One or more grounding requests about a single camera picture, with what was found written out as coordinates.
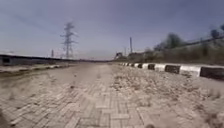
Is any thin pole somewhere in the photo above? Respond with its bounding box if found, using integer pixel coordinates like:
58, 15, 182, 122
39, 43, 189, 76
129, 36, 134, 54

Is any row of trees and bushes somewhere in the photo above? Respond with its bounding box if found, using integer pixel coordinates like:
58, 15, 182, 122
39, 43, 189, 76
128, 23, 224, 66

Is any steel lattice power pylon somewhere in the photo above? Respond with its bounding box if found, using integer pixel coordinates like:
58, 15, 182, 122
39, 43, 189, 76
60, 21, 78, 60

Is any long low grey wall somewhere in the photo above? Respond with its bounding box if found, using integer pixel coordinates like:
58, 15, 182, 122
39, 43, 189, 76
0, 54, 111, 67

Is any black and white striped kerb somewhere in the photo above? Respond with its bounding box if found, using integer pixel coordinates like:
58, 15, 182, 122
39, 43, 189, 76
118, 61, 224, 81

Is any dark striped kerb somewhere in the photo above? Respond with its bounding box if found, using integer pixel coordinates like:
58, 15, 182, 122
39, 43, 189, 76
0, 63, 76, 75

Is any grey brick paved path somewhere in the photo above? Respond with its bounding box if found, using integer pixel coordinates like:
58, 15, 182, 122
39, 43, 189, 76
0, 62, 224, 128

